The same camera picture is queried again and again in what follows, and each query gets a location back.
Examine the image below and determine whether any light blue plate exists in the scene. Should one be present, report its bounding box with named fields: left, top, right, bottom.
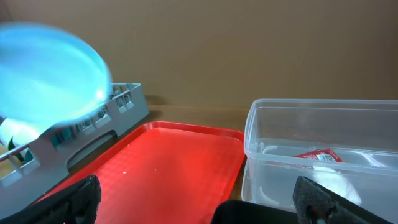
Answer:
left=1, top=22, right=111, bottom=127

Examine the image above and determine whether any white napkin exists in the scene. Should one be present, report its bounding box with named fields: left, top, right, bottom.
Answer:
left=313, top=166, right=362, bottom=205

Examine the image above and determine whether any grey dishwasher rack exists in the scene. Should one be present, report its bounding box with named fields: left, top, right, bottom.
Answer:
left=1, top=83, right=149, bottom=218

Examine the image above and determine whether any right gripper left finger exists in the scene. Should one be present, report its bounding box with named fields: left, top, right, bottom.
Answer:
left=1, top=175, right=101, bottom=224

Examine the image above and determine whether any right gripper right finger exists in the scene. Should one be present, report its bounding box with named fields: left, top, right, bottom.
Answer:
left=292, top=176, right=391, bottom=224

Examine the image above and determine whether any clear plastic bin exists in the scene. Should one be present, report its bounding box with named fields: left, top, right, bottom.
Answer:
left=241, top=99, right=397, bottom=223

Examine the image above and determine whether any red plastic tray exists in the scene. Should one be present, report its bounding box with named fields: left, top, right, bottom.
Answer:
left=37, top=120, right=246, bottom=224

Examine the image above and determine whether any red sauce packet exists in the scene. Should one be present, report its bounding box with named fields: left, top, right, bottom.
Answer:
left=295, top=149, right=343, bottom=162

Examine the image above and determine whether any green bowl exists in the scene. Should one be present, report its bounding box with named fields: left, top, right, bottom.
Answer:
left=1, top=118, right=44, bottom=151

